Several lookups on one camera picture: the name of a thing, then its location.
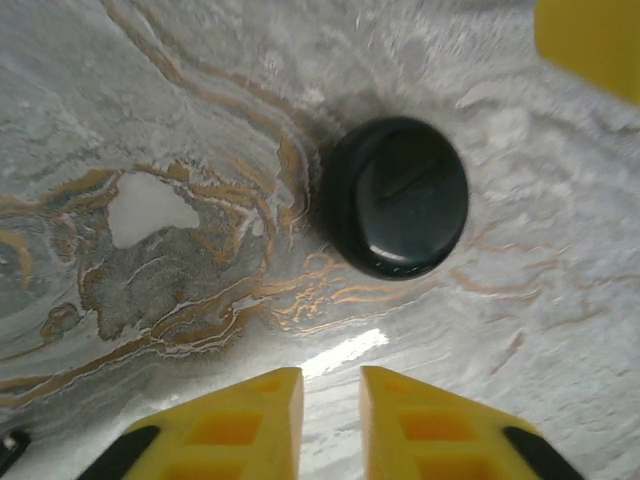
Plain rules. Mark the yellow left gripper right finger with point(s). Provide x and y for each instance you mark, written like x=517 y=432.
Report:
x=430 y=435

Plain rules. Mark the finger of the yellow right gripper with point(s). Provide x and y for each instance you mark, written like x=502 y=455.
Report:
x=595 y=35

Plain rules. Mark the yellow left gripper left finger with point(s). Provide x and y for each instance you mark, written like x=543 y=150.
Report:
x=225 y=435

